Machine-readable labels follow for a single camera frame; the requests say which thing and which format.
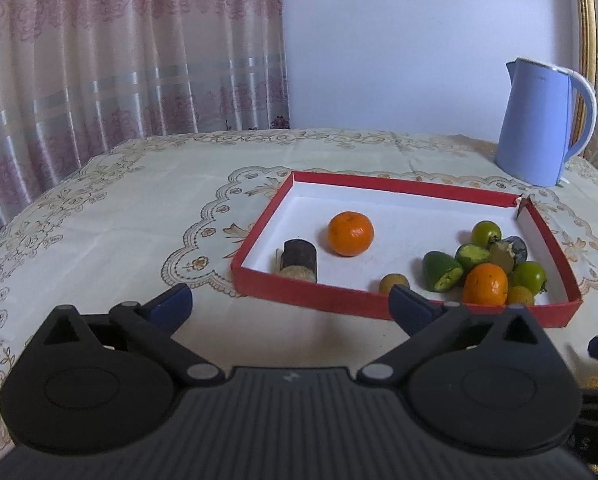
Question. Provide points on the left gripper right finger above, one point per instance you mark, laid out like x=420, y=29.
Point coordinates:
x=432, y=330

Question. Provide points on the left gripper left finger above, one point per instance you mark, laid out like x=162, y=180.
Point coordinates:
x=149, y=328

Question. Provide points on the small green cucumber piece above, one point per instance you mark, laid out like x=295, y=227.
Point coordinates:
x=441, y=272

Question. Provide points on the small yellow longan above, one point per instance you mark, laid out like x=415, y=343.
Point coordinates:
x=390, y=280

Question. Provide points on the large green cucumber piece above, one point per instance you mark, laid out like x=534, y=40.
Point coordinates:
x=470, y=255

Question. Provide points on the yellow longan with stem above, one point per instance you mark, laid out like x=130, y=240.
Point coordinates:
x=519, y=294

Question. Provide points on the green tomato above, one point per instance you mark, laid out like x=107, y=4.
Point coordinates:
x=531, y=275
x=485, y=233

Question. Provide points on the small orange tangerine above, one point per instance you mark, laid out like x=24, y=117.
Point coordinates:
x=350, y=233

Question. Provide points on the cream floral tablecloth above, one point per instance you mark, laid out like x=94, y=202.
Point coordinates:
x=174, y=209

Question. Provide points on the red shallow cardboard box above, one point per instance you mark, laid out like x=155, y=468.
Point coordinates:
x=410, y=218

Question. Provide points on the blue electric kettle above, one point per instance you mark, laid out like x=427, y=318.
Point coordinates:
x=534, y=143

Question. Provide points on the pink floral curtain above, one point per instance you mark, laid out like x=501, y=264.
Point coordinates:
x=78, y=77

